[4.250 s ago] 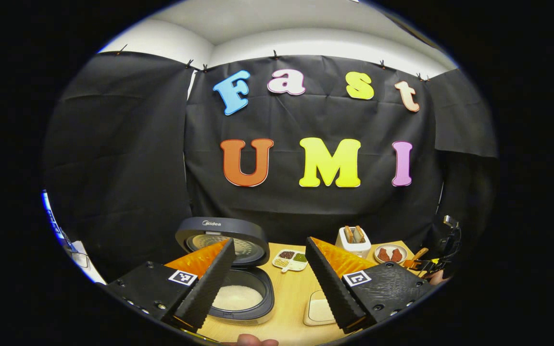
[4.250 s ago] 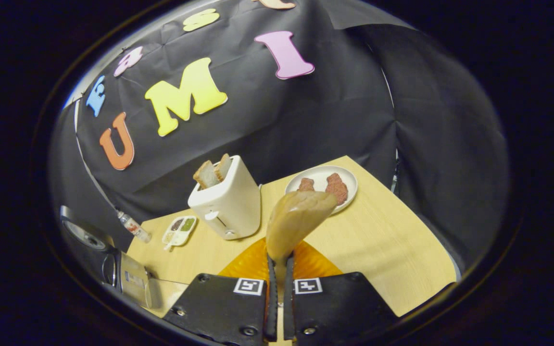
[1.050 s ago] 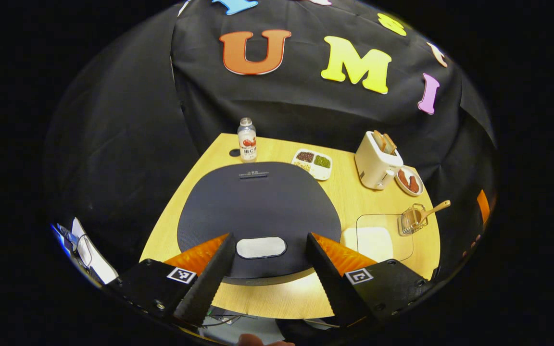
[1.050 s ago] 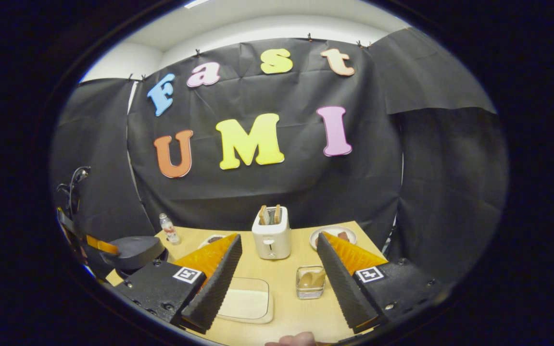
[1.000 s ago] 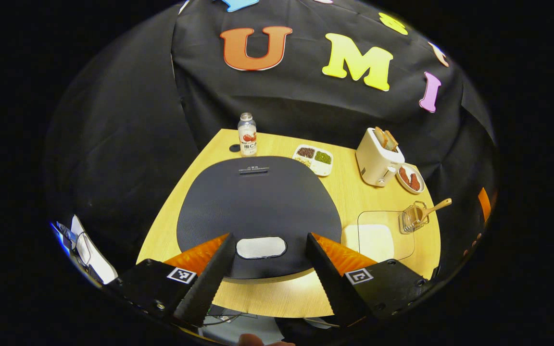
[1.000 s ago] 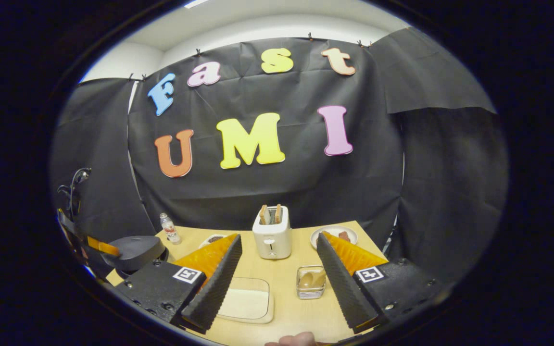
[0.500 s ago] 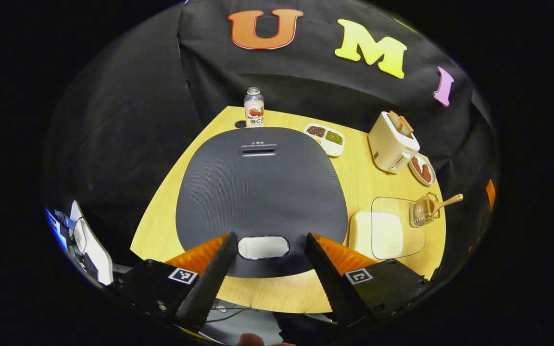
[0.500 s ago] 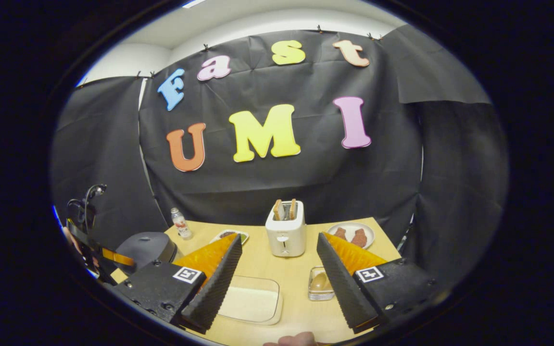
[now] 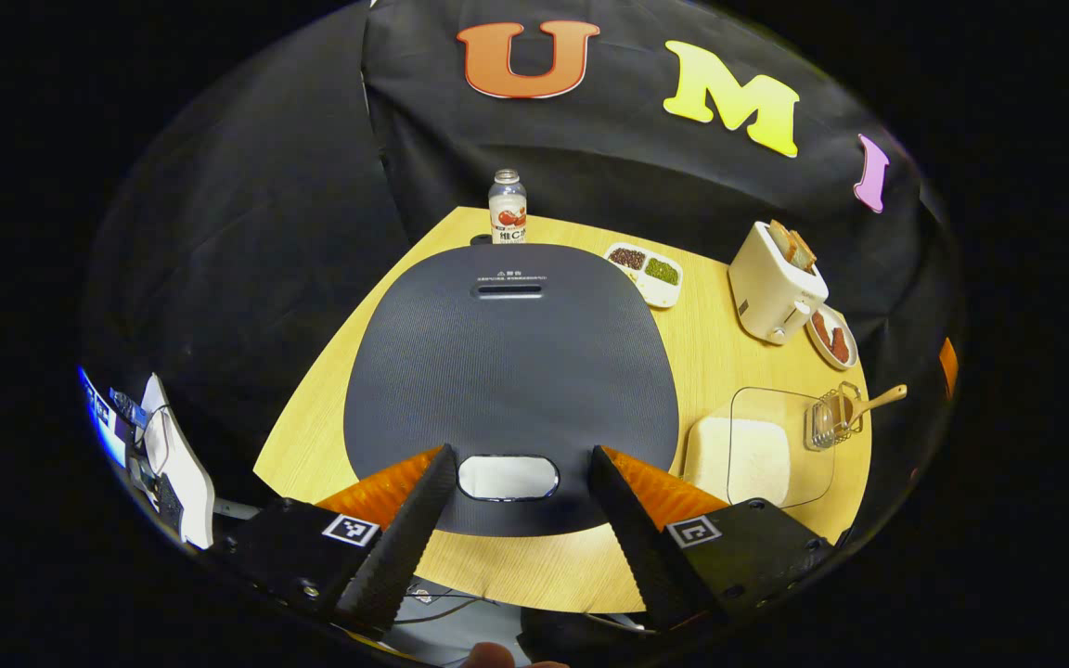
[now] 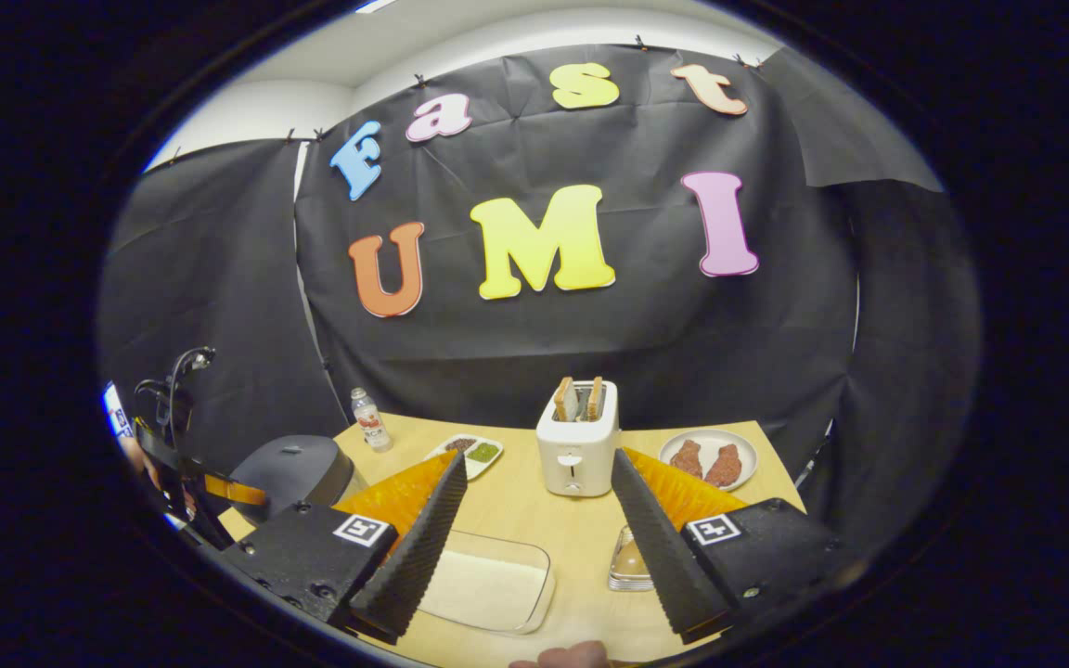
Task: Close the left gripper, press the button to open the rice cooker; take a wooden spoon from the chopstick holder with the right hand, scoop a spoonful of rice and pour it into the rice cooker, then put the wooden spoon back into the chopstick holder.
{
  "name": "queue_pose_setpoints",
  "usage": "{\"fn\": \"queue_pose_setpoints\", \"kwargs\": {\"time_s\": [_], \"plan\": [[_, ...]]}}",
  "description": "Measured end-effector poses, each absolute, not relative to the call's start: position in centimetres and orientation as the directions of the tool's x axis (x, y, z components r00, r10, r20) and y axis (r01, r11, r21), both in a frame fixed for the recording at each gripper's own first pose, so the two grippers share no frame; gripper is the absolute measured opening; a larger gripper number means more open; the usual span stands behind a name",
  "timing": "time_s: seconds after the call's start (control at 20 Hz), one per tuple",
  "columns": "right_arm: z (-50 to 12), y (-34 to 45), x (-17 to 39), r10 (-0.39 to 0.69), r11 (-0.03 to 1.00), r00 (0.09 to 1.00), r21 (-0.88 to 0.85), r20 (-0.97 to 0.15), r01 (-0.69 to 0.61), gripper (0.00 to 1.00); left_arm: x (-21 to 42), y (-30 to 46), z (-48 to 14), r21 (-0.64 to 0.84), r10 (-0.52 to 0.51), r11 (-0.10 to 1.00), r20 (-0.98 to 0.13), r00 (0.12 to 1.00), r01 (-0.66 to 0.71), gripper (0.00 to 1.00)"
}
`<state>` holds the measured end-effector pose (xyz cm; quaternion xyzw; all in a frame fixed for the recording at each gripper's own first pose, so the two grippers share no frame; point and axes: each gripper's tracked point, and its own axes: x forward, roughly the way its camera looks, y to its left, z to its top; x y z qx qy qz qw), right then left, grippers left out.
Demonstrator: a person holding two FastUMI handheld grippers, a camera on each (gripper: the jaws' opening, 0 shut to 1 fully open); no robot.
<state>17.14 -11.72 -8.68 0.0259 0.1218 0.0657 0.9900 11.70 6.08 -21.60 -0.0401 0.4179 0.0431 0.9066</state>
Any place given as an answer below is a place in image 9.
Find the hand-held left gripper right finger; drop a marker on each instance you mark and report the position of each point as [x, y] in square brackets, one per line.
[637, 538]

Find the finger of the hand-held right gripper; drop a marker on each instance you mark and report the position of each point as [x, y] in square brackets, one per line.
[948, 367]

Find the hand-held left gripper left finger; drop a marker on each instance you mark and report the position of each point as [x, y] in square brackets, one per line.
[400, 547]

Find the clear glass rice dish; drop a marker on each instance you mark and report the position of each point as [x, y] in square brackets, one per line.
[804, 464]

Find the dark grey rice cooker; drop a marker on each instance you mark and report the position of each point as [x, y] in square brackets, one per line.
[507, 371]

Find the red meat piece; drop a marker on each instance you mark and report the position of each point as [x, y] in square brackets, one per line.
[839, 345]
[820, 329]

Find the small round white plate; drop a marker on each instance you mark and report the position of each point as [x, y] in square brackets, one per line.
[833, 336]

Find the toasted bread slice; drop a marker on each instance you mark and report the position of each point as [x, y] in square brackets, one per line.
[804, 250]
[780, 239]

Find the white toaster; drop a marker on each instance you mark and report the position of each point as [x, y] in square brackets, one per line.
[771, 288]

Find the white plastic device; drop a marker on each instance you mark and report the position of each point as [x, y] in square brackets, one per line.
[184, 464]

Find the white divided bean dish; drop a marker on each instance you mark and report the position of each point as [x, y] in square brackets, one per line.
[644, 271]

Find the small black bottle cap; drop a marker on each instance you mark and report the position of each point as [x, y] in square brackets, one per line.
[482, 239]

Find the blue lit screen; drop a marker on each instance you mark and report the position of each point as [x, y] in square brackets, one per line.
[100, 417]

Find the black backdrop cloth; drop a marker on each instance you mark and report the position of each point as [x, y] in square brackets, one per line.
[247, 232]

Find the clear plastic drink bottle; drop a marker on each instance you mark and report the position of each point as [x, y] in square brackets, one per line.
[508, 209]

